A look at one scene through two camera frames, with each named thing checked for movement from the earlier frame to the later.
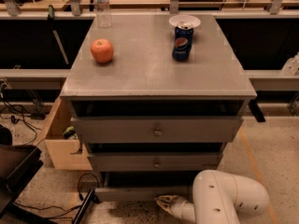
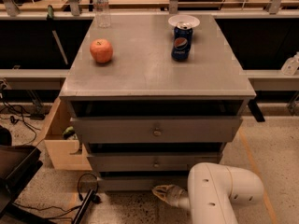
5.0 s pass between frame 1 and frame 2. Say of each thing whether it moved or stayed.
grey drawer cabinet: stayed
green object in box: stayed
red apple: stayed
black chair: stayed
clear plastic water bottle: stayed
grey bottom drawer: moved
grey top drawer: stayed
